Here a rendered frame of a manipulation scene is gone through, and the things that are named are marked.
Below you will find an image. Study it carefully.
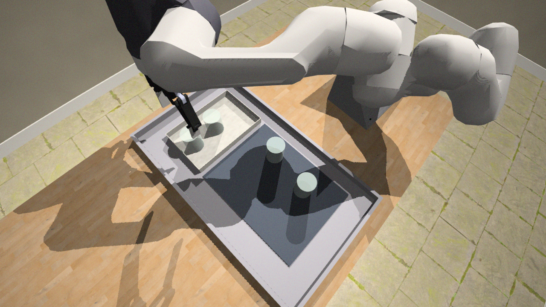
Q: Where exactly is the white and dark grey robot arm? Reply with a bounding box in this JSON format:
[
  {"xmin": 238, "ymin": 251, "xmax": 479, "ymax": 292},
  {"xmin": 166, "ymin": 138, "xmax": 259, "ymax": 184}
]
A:
[{"xmin": 105, "ymin": 0, "xmax": 519, "ymax": 125}]

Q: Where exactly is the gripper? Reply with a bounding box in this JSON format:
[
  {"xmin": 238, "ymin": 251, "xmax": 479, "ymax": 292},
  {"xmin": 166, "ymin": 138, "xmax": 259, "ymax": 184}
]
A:
[{"xmin": 145, "ymin": 75, "xmax": 202, "ymax": 139}]

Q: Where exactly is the clear glass cylinder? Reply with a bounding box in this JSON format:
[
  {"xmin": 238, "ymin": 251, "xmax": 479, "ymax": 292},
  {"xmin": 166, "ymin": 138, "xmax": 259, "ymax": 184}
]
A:
[
  {"xmin": 202, "ymin": 109, "xmax": 224, "ymax": 136},
  {"xmin": 293, "ymin": 172, "xmax": 317, "ymax": 198},
  {"xmin": 180, "ymin": 127, "xmax": 204, "ymax": 153},
  {"xmin": 266, "ymin": 136, "xmax": 285, "ymax": 163}
]

